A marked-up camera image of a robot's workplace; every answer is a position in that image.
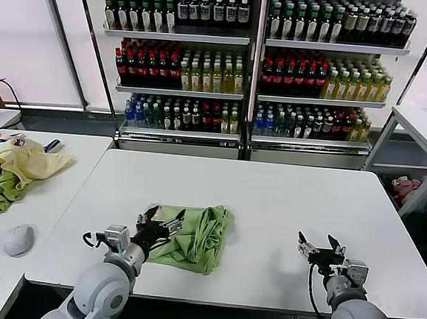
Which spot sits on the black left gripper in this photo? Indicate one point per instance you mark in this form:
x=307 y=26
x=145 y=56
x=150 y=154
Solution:
x=152 y=233

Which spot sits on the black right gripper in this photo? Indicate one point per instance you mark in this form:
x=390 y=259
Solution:
x=325 y=260

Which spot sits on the light green t-shirt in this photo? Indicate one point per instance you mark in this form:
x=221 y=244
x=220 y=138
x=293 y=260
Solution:
x=203 y=240

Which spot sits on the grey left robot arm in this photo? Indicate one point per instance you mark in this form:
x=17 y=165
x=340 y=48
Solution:
x=103 y=291

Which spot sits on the small dark bottle white label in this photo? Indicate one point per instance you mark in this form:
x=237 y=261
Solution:
x=308 y=128
x=177 y=120
x=299 y=127
x=168 y=119

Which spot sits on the small green water bottle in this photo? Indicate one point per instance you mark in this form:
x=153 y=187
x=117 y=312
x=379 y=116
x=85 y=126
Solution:
x=158 y=118
x=279 y=125
x=289 y=126
x=149 y=117

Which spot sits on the small red cap cola bottle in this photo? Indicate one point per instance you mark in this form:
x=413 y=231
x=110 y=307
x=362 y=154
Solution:
x=336 y=129
x=205 y=121
x=346 y=129
x=215 y=122

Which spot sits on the small blue drink bottle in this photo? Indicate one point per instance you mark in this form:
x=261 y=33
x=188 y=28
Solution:
x=269 y=124
x=258 y=124
x=129 y=114
x=139 y=115

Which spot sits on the pink garment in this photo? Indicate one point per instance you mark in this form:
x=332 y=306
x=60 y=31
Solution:
x=405 y=185

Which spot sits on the small yellow drink bottle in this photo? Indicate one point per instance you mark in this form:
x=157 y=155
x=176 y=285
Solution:
x=354 y=131
x=364 y=131
x=224 y=123
x=234 y=123

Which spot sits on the blue white striped cloth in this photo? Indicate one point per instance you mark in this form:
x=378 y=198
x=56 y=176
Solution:
x=53 y=145

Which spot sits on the pale yellow shirt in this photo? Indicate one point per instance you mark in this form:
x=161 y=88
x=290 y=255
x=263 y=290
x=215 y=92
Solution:
x=32 y=163

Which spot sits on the white computer mouse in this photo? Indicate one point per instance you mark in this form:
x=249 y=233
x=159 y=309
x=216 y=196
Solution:
x=19 y=240

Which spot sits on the white printed cloth item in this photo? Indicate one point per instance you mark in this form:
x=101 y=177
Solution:
x=19 y=140

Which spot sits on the metal shelf rack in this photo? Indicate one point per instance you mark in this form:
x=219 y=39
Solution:
x=177 y=36
x=337 y=47

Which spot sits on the dark bottle green cap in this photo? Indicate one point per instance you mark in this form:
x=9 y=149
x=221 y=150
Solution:
x=169 y=17
x=122 y=15
x=300 y=25
x=337 y=28
x=312 y=26
x=158 y=17
x=274 y=23
x=146 y=16
x=325 y=27
x=287 y=24
x=110 y=14
x=134 y=16

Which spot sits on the tea bottle beige label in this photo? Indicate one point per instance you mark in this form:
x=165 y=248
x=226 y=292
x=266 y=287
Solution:
x=350 y=25
x=362 y=26

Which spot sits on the dark bottle grey label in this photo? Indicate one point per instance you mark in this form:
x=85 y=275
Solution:
x=374 y=27
x=409 y=29
x=398 y=29
x=386 y=28

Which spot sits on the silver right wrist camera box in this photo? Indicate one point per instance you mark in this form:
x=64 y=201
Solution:
x=355 y=276

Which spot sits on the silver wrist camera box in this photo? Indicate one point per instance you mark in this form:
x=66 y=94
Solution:
x=355 y=276
x=116 y=237

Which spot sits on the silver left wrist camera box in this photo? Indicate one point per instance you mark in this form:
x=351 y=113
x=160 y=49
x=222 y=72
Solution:
x=116 y=237

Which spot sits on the white metal frame table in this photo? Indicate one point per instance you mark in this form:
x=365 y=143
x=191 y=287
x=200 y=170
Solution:
x=420 y=190

